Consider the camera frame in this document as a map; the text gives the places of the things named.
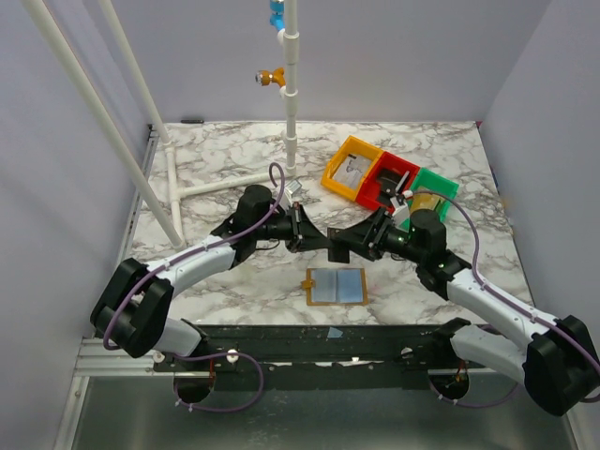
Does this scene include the black credit card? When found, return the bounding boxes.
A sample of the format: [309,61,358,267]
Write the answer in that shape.
[327,243,350,263]

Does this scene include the mustard yellow card holder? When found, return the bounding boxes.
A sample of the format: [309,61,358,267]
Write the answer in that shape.
[301,268,368,306]

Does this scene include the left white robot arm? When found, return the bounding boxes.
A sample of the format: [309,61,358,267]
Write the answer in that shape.
[90,185,331,358]

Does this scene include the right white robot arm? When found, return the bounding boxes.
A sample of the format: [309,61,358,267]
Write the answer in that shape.
[332,209,599,416]

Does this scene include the gold cards in green bin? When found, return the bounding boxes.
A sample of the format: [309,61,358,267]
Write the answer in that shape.
[410,193,444,214]

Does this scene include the cards in yellow bin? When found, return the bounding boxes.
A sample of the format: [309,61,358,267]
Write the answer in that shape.
[332,154,371,189]

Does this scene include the red plastic bin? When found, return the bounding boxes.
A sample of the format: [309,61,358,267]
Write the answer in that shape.
[355,152,420,212]

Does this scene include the green plastic bin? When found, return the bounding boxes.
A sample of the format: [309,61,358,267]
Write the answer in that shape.
[411,168,459,221]

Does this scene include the black items in red bin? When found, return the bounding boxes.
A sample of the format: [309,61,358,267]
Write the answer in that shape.
[376,169,411,199]

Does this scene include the yellow plastic bin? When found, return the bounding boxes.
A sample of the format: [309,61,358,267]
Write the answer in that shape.
[321,136,383,201]

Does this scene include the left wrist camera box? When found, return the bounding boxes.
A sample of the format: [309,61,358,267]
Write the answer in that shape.
[280,179,302,209]

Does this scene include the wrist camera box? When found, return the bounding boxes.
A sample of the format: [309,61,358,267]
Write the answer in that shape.
[390,189,413,222]
[280,179,302,209]

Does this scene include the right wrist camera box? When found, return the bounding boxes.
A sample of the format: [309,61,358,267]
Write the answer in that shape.
[390,189,413,222]

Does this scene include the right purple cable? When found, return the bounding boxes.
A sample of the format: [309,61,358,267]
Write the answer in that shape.
[402,189,600,409]

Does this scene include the purple cable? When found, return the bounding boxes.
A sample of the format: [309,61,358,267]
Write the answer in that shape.
[102,162,288,413]
[402,189,600,409]

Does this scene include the white PVC pipe frame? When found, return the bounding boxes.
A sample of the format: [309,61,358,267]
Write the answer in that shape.
[22,1,300,249]

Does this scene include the black mounting rail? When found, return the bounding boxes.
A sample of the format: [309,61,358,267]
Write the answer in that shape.
[79,322,488,390]

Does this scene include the orange camera on pole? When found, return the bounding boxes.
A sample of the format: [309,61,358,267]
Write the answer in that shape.
[255,67,286,87]

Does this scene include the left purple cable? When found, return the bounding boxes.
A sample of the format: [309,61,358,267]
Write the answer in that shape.
[102,162,288,413]

